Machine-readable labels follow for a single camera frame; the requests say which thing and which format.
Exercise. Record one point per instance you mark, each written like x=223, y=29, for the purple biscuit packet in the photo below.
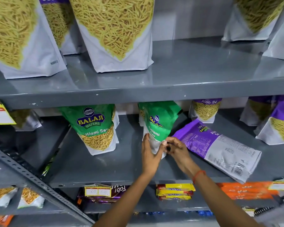
x=118, y=192

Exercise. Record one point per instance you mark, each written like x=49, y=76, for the grey slotted angle post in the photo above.
x=265, y=211
x=35, y=179

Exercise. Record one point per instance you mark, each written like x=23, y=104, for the orange snack packet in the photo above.
x=0, y=220

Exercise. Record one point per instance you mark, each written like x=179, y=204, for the green foil packet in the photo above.
x=48, y=166

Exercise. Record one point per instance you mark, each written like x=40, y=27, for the yellow biscuit packet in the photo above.
x=174, y=197
x=176, y=187
x=174, y=193

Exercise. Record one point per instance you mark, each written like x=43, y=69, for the purple sev snack pouch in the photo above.
x=279, y=125
x=205, y=111
x=258, y=111
x=217, y=148

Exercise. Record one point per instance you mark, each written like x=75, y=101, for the person's left forearm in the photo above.
x=130, y=200

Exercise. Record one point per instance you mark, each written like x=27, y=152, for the silver sev snack pouch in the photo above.
x=26, y=119

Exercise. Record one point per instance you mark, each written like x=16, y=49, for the red thread wristband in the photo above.
x=198, y=174

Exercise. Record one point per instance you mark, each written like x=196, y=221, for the person's right forearm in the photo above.
x=220, y=203

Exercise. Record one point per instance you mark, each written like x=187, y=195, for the person's left hand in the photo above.
x=149, y=160

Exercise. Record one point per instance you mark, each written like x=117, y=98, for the person's left thumb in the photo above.
x=161, y=148

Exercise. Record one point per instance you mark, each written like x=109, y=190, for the green sev snack pouch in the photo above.
x=159, y=122
x=92, y=125

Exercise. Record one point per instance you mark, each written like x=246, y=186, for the person's right fingers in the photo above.
x=174, y=144

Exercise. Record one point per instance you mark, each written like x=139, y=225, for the grey metal shelf rack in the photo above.
x=184, y=73

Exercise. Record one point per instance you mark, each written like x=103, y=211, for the small white snack pouch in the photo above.
x=30, y=198
x=1, y=197

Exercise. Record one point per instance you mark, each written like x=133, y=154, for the orange biscuit packets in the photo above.
x=246, y=191

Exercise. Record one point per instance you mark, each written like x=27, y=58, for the large white sev pouch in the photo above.
x=282, y=42
x=116, y=33
x=19, y=40
x=250, y=18
x=61, y=25

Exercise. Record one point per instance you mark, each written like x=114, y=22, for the person's right hand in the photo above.
x=181, y=156

